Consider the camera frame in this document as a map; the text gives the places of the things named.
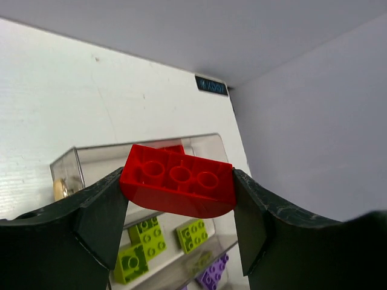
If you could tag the dark corner label sticker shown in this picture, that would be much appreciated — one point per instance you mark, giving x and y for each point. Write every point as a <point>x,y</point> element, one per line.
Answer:
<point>211,86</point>

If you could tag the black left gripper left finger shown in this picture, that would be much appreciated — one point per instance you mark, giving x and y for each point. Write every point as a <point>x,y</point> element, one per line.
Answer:
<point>70,244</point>

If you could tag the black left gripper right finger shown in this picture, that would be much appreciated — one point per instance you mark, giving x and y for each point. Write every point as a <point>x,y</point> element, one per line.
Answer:
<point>283,246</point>

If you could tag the red curved lego brick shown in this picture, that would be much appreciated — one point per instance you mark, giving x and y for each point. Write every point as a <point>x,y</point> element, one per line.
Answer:
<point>177,183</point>

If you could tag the lime curved lego piece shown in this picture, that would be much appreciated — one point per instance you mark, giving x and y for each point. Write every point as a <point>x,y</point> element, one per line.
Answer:
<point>191,235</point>

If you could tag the purple lego with lime top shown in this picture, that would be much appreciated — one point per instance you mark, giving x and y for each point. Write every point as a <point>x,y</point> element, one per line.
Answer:
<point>210,278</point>

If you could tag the lime green lego brick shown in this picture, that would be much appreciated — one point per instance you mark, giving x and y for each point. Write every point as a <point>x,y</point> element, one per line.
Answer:
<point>150,235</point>

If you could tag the lime square lego brick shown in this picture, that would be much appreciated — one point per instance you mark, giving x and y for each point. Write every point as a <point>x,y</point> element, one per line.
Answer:
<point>130,264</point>

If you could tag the red lego plate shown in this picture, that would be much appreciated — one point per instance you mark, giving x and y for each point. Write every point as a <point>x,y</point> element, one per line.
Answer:
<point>175,148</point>

